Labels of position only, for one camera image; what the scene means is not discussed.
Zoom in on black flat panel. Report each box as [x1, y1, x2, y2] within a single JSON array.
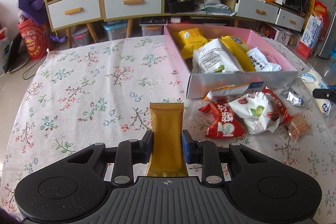
[[5, 32, 30, 74]]

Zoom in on puffy yellow snack packet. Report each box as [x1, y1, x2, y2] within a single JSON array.
[[173, 28, 208, 60]]

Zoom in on purple plush toy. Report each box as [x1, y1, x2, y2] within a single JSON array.
[[16, 0, 48, 25]]

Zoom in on white orange-striped snack packet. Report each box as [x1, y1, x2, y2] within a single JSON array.
[[204, 83, 253, 102]]

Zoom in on thin floor cable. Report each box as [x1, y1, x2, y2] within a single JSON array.
[[22, 65, 40, 81]]

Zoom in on wooden drawer cabinet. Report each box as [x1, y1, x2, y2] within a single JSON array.
[[99, 0, 164, 39]]

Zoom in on red snack packet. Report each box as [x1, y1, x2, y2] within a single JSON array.
[[262, 87, 292, 125], [198, 99, 246, 140]]

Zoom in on white snack packet black print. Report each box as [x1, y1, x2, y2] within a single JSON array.
[[246, 47, 282, 73]]

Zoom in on white bread packet blue label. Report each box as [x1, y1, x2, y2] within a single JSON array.
[[300, 69, 332, 116]]

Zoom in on pile of loose papers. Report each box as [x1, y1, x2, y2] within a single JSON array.
[[196, 0, 237, 16]]

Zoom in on white nut-print snack packet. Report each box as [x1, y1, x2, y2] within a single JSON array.
[[228, 91, 281, 136], [193, 38, 245, 74]]

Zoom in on clear storage bin orange latch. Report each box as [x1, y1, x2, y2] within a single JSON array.
[[139, 18, 166, 37]]

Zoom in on white paper bag red contents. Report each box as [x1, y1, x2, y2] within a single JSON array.
[[0, 27, 11, 71]]

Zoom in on pink nougat packet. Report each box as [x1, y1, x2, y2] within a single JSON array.
[[265, 51, 277, 65]]

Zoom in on red printed gift bag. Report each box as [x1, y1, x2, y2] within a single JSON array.
[[16, 18, 48, 61]]

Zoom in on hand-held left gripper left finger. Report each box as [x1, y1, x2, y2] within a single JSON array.
[[60, 130, 154, 187]]

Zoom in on low wooden tv cabinet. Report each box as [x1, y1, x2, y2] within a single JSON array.
[[161, 0, 306, 33]]

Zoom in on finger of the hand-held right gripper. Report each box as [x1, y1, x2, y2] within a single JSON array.
[[312, 84, 336, 103]]

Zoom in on pink cardboard box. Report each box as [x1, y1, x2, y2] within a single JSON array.
[[163, 23, 299, 100]]

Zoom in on gold snack packet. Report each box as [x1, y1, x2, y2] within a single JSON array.
[[146, 102, 190, 178]]

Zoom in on white patterned gift box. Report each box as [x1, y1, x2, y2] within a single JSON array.
[[258, 22, 295, 46]]

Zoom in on grey refrigerator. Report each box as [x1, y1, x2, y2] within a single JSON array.
[[312, 0, 336, 60]]

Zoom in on red gold gift box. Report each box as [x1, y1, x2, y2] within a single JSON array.
[[305, 0, 329, 30]]

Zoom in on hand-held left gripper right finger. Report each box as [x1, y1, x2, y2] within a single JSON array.
[[181, 130, 276, 186]]

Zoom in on clear wafer biscuit packet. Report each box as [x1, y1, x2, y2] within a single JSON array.
[[286, 113, 312, 144]]

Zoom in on clear storage bin blue lid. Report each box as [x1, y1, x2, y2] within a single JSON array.
[[101, 21, 130, 42]]

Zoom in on blue white red carton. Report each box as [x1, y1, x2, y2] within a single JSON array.
[[296, 14, 325, 58]]

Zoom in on small blue silver snack packet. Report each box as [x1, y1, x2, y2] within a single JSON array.
[[279, 87, 305, 107]]

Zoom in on yellow snack packet blue logo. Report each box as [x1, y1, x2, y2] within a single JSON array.
[[220, 34, 257, 73]]

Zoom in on black storage case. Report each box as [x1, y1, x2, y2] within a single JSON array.
[[166, 0, 196, 14]]

